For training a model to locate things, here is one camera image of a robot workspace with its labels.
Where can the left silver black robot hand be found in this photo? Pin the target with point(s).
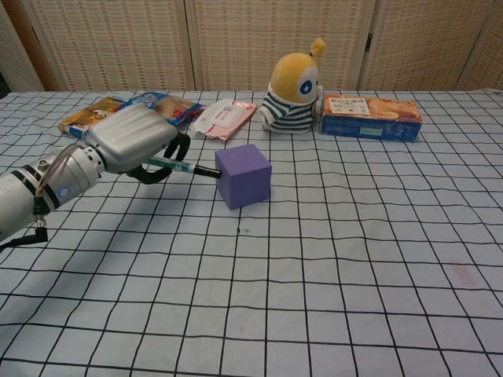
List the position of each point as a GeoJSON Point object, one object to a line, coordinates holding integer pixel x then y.
{"type": "Point", "coordinates": [131, 142]}

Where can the white marker pen black cap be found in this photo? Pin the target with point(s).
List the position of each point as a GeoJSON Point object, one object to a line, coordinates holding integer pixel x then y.
{"type": "Point", "coordinates": [184, 166]}

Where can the yellow orange snack box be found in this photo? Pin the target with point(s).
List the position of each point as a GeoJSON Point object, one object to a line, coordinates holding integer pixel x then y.
{"type": "Point", "coordinates": [92, 116]}

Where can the blue cookie snack bag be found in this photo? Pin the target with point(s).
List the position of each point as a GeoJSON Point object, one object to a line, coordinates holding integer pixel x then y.
{"type": "Point", "coordinates": [169, 106]}

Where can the white pink wet wipes pack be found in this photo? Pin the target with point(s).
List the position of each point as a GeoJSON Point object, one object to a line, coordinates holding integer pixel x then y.
{"type": "Point", "coordinates": [224, 118]}

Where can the purple foam cube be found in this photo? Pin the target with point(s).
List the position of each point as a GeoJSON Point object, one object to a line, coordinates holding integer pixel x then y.
{"type": "Point", "coordinates": [245, 176]}

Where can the beige folding screen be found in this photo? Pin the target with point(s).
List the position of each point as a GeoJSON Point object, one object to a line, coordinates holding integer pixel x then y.
{"type": "Point", "coordinates": [251, 43]}

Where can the yellow striped plush toy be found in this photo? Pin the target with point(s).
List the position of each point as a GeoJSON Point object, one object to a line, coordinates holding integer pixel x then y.
{"type": "Point", "coordinates": [292, 94]}

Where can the blue checkered tablecloth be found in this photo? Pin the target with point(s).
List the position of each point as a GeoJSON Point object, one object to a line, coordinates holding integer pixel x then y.
{"type": "Point", "coordinates": [275, 255]}

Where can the orange blue biscuit box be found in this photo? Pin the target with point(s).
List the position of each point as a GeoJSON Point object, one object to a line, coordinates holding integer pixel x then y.
{"type": "Point", "coordinates": [369, 118]}

